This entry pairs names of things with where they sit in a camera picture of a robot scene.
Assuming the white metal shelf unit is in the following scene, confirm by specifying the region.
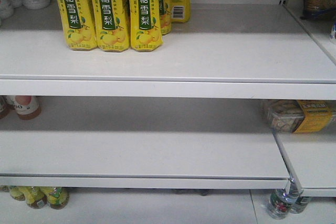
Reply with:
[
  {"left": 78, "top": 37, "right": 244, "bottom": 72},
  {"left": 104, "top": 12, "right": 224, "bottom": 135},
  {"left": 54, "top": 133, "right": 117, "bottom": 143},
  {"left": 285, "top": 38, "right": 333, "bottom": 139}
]
[{"left": 1, "top": 0, "right": 335, "bottom": 197}]

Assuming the clear box of biscuits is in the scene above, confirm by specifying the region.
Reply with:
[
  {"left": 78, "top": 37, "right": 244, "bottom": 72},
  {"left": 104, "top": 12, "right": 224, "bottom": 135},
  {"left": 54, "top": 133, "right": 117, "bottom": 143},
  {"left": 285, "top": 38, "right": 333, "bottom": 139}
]
[{"left": 261, "top": 100, "right": 335, "bottom": 133}]

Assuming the orange C100 juice bottle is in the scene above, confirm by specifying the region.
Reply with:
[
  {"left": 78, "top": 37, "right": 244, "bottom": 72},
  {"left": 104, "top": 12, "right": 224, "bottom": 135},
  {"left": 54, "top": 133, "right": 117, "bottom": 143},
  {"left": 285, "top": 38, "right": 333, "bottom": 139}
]
[{"left": 5, "top": 95, "right": 41, "bottom": 120}]

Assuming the yellow lemon tea bottle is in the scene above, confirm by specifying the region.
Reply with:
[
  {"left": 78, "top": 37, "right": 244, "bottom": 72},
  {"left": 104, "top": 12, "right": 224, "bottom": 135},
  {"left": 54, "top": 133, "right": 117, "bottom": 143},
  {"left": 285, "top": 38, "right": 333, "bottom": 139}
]
[
  {"left": 8, "top": 186, "right": 25, "bottom": 201},
  {"left": 47, "top": 187, "right": 69, "bottom": 210},
  {"left": 23, "top": 187, "right": 47, "bottom": 209}
]

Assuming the clear water bottle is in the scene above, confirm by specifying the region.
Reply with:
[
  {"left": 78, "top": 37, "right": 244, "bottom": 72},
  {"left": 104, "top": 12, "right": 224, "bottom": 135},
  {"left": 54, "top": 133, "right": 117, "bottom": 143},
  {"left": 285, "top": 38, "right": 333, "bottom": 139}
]
[
  {"left": 290, "top": 197, "right": 312, "bottom": 214},
  {"left": 267, "top": 180, "right": 300, "bottom": 220}
]

